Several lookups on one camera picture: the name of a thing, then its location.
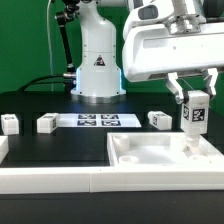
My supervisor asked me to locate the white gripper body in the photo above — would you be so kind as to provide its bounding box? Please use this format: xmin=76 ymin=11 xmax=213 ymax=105
xmin=122 ymin=23 xmax=224 ymax=82

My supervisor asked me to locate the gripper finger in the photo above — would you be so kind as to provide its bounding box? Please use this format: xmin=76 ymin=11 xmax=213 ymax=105
xmin=165 ymin=72 xmax=188 ymax=104
xmin=202 ymin=68 xmax=218 ymax=100

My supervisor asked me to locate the white square tabletop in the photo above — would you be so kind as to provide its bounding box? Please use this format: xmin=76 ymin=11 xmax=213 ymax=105
xmin=107 ymin=132 xmax=224 ymax=166

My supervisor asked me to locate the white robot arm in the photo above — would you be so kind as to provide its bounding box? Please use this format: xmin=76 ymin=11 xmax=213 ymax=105
xmin=63 ymin=0 xmax=224 ymax=103

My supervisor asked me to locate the white sheet with fiducial tags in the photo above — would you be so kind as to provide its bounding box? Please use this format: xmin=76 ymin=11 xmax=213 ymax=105
xmin=58 ymin=113 xmax=141 ymax=128

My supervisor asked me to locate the white U-shaped obstacle fence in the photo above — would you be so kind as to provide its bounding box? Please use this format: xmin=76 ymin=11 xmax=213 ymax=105
xmin=0 ymin=136 xmax=224 ymax=194

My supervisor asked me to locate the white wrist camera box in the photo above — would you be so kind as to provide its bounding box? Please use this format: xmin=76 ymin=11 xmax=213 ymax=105
xmin=123 ymin=0 xmax=174 ymax=39

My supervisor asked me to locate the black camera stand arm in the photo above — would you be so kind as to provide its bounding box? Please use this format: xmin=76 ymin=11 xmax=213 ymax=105
xmin=55 ymin=0 xmax=80 ymax=94

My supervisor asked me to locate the thin white hanging cable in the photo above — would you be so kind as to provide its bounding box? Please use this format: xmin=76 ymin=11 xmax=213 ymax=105
xmin=45 ymin=0 xmax=55 ymax=93

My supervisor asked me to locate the black cable bundle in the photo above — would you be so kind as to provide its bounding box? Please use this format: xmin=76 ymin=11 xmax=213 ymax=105
xmin=17 ymin=73 xmax=75 ymax=93

